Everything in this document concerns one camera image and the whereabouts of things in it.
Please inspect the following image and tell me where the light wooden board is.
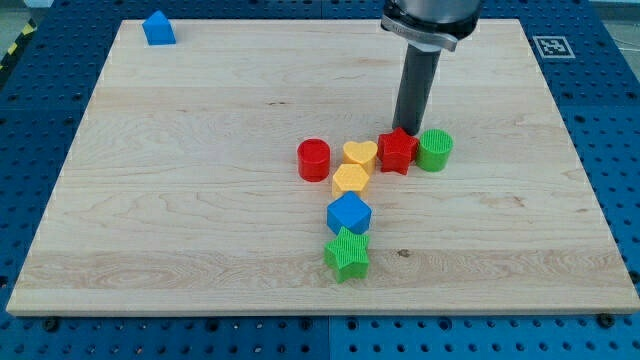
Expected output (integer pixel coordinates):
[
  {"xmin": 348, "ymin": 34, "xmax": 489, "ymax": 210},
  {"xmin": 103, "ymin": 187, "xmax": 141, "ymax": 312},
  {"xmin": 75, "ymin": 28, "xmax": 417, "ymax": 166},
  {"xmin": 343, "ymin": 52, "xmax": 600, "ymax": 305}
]
[{"xmin": 7, "ymin": 19, "xmax": 639, "ymax": 317}]

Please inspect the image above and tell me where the blue cube block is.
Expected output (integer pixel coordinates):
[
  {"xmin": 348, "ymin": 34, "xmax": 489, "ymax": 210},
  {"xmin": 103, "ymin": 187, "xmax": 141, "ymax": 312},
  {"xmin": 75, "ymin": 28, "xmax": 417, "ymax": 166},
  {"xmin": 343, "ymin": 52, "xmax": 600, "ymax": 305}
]
[{"xmin": 326, "ymin": 191, "xmax": 372, "ymax": 234}]

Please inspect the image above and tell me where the red star block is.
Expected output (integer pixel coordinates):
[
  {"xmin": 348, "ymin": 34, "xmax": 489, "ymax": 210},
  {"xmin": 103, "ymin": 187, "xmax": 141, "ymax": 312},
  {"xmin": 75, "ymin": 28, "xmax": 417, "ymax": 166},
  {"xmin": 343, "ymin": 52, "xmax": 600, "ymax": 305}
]
[{"xmin": 377, "ymin": 127, "xmax": 418, "ymax": 175}]

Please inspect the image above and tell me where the white fiducial marker tag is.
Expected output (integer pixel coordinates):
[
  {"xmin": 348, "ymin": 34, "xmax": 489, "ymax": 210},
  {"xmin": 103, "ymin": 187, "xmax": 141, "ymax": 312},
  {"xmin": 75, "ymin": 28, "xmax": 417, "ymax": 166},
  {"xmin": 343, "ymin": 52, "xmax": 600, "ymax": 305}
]
[{"xmin": 533, "ymin": 35, "xmax": 575, "ymax": 59}]

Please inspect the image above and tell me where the green cylinder block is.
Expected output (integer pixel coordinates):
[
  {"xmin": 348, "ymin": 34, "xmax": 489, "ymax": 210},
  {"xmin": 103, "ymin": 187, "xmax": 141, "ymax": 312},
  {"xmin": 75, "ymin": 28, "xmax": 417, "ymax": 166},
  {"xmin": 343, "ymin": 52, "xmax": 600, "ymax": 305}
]
[{"xmin": 415, "ymin": 129, "xmax": 454, "ymax": 172}]

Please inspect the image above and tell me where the yellow heart block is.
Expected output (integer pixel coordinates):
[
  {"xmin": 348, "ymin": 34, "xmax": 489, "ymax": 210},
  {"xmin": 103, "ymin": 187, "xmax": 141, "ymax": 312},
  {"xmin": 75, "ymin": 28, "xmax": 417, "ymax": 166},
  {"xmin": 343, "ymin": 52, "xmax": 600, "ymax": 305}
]
[{"xmin": 343, "ymin": 141, "xmax": 378, "ymax": 175}]

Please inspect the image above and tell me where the blue pentagon block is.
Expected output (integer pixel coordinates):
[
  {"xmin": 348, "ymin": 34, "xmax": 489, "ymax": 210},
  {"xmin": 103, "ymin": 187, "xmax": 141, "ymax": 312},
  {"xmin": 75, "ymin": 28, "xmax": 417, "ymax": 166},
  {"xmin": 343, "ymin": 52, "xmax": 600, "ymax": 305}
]
[{"xmin": 142, "ymin": 10, "xmax": 176, "ymax": 46}]

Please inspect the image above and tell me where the black bolt front right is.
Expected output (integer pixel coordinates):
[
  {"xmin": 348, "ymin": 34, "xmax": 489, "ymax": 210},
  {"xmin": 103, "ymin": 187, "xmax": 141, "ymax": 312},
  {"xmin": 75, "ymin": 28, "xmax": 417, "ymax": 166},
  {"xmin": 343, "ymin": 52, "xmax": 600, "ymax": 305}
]
[{"xmin": 596, "ymin": 313, "xmax": 616, "ymax": 329}]

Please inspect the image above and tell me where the red cylinder block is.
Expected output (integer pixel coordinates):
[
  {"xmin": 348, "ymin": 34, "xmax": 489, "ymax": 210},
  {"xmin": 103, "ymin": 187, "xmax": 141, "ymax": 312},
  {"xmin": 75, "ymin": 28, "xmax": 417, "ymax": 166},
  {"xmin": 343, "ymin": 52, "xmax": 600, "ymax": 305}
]
[{"xmin": 297, "ymin": 138, "xmax": 331, "ymax": 182}]

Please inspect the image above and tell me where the yellow black hazard tape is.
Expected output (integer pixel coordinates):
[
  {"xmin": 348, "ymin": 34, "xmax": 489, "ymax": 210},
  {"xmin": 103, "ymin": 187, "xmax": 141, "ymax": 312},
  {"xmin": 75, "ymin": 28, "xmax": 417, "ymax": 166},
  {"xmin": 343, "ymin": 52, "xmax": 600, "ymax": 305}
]
[{"xmin": 1, "ymin": 18, "xmax": 37, "ymax": 73}]

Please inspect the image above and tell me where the black bolt front left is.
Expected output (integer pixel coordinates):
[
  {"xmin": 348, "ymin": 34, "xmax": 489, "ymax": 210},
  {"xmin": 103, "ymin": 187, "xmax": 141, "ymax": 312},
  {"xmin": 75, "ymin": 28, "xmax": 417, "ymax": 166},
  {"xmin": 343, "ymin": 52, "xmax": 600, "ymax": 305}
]
[{"xmin": 42, "ymin": 317, "xmax": 60, "ymax": 333}]

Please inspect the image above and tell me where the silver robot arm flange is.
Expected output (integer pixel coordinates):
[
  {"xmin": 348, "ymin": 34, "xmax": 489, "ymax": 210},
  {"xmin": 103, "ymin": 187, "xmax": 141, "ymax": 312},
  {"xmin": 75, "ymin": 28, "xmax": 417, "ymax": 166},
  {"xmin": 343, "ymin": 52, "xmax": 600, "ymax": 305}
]
[{"xmin": 381, "ymin": 0, "xmax": 482, "ymax": 52}]

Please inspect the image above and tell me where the black bolt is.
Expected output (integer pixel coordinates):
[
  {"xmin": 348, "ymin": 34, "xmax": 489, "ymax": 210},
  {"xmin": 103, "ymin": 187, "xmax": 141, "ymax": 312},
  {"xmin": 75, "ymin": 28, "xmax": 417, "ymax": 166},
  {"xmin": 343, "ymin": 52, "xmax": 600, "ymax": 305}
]
[
  {"xmin": 42, "ymin": 317, "xmax": 60, "ymax": 333},
  {"xmin": 596, "ymin": 313, "xmax": 616, "ymax": 329}
]

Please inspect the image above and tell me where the yellow hexagon block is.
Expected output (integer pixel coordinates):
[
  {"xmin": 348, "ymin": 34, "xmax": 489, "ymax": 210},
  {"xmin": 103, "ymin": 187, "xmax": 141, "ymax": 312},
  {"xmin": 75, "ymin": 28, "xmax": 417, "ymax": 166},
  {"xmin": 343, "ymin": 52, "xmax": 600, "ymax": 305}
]
[{"xmin": 331, "ymin": 164, "xmax": 370, "ymax": 198}]

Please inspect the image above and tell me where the green star block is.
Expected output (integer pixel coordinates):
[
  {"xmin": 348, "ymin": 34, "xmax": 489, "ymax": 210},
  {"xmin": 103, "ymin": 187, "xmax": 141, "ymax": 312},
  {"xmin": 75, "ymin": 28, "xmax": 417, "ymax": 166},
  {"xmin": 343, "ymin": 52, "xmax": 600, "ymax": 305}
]
[{"xmin": 324, "ymin": 227, "xmax": 370, "ymax": 283}]

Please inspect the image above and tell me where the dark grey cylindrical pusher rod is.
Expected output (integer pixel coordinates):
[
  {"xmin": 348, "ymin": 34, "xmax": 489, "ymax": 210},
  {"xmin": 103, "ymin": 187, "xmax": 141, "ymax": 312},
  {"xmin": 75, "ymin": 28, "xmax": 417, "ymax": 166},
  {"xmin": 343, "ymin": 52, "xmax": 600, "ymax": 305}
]
[{"xmin": 392, "ymin": 44, "xmax": 440, "ymax": 135}]

